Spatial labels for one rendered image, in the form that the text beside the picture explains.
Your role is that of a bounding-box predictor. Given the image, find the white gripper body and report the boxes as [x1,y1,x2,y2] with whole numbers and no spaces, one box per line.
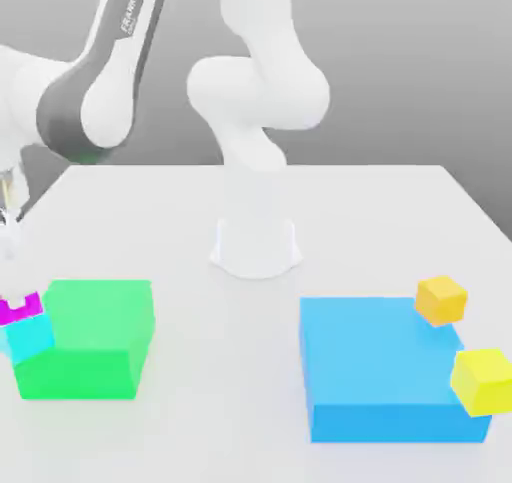
[0,225,24,292]

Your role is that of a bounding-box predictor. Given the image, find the small magenta cube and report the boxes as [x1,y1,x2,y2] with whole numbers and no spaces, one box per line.
[0,291,44,327]

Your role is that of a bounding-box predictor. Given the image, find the small cyan cube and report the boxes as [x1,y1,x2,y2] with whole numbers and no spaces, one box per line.
[0,313,56,366]

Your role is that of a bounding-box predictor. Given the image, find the small orange cube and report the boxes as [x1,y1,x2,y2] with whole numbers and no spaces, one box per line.
[414,275,469,328]

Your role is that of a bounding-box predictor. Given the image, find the small yellow cube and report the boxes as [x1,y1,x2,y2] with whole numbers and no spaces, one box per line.
[450,347,512,418]

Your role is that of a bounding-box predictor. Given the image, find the large green box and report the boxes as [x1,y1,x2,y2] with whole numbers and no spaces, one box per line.
[14,278,156,401]

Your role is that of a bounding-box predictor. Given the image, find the large blue box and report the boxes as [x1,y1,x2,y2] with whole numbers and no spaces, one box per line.
[298,296,493,444]

